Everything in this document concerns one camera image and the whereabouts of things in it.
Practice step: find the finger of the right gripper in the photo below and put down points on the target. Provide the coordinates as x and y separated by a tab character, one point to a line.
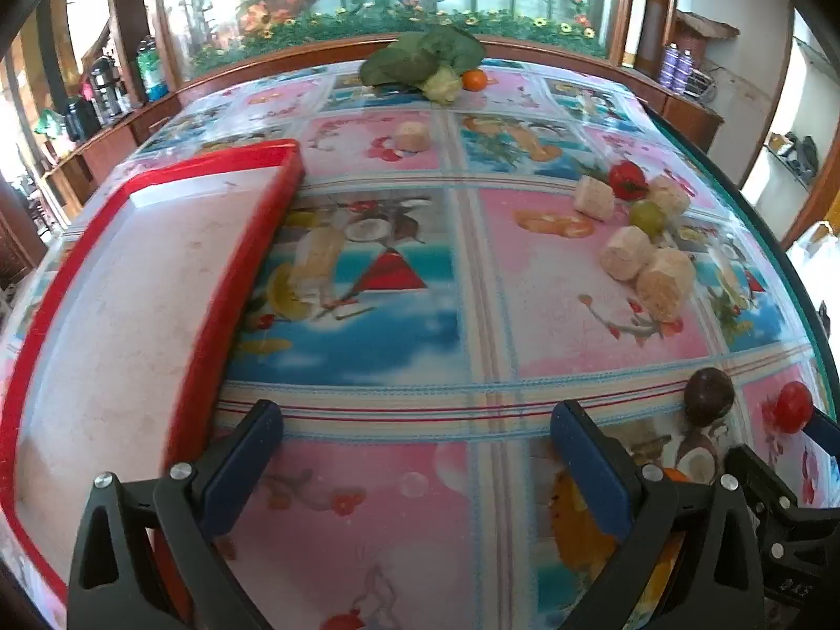
776	506
824	431

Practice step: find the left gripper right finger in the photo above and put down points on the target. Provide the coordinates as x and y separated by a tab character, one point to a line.
717	579

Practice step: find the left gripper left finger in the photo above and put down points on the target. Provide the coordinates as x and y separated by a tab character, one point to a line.
115	581

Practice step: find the large orange fruit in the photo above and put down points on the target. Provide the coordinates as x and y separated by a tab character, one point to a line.
676	475

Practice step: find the dark purple round fruit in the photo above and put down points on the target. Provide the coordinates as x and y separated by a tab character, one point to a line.
708	396

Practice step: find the large beige block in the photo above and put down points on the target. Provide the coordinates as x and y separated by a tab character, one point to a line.
665	283

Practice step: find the green round fruit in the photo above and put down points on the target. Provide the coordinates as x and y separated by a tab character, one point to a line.
648	216

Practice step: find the red plastic tray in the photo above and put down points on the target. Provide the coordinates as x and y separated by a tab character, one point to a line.
121	365

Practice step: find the colourful fruit print tablecloth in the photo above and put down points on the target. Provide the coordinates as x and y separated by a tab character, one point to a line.
416	318

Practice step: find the purple spray cans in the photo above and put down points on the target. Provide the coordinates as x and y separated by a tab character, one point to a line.
675	69

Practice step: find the black thermos jug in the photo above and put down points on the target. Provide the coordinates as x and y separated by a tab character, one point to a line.
109	92

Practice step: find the small orange by vegetable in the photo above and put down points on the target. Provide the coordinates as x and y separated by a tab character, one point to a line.
474	80

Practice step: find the lone beige block far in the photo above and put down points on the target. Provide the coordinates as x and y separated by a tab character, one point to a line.
412	136

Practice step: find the green water bottle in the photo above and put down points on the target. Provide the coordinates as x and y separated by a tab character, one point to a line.
150	67

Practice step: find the green leafy vegetable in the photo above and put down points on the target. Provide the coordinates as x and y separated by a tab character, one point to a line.
432	62

